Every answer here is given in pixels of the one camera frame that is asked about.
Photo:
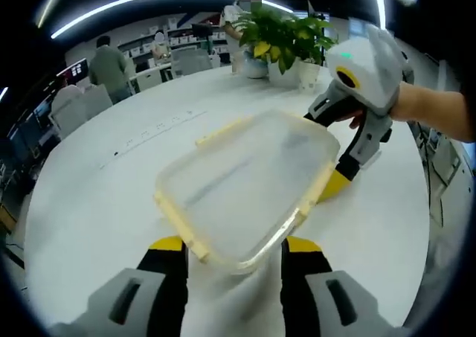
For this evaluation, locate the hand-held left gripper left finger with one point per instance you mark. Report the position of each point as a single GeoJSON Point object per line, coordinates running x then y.
{"type": "Point", "coordinates": [148, 296]}

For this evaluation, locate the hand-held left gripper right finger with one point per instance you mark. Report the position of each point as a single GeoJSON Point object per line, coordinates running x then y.
{"type": "Point", "coordinates": [316, 296]}

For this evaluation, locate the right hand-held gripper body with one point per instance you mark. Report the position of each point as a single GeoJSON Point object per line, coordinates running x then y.
{"type": "Point", "coordinates": [375, 69]}

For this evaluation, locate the clear lid with yellow buckles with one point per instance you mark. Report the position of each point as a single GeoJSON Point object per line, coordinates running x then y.
{"type": "Point", "coordinates": [241, 184]}

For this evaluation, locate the person's right hand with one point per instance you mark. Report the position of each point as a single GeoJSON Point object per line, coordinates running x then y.
{"type": "Point", "coordinates": [401, 104]}

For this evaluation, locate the straight ceiling light strip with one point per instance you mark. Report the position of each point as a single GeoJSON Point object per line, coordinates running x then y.
{"type": "Point", "coordinates": [56, 2]}
{"type": "Point", "coordinates": [380, 2]}

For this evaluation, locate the green plant in white pot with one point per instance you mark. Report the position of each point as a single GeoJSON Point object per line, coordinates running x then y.
{"type": "Point", "coordinates": [308, 39]}

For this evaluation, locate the green plant in round pot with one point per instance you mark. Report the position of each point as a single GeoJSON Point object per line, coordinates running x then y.
{"type": "Point", "coordinates": [260, 32]}

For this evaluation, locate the white office chair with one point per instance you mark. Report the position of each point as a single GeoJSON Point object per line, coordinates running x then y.
{"type": "Point", "coordinates": [191, 60]}
{"type": "Point", "coordinates": [80, 108]}

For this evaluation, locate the row of table sockets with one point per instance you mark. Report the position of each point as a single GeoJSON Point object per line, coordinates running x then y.
{"type": "Point", "coordinates": [156, 132]}

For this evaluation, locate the white shelf with boxes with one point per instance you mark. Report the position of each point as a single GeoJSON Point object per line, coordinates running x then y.
{"type": "Point", "coordinates": [175, 32]}

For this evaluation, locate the curved ceiling light strip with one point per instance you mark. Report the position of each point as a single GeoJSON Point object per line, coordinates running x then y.
{"type": "Point", "coordinates": [141, 2]}

